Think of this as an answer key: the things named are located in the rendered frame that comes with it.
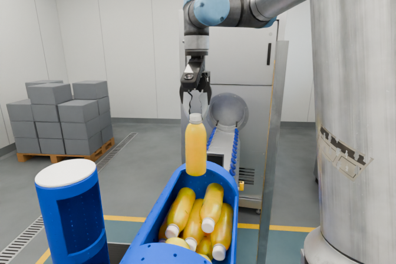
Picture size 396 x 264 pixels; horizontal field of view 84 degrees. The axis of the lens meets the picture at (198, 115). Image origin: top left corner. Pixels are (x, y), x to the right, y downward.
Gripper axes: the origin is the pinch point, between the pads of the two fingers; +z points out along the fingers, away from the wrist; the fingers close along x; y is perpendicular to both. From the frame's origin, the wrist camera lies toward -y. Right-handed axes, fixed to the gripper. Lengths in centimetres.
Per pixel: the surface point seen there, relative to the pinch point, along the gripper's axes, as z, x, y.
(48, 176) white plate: 40, 80, 15
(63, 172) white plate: 40, 75, 21
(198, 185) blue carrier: 31.8, 1.3, 10.1
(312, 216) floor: 144, -91, 147
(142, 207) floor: 143, 87, 124
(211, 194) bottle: 29.2, -5.0, 2.1
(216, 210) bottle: 30.2, -7.8, -4.9
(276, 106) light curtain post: 10, -33, 63
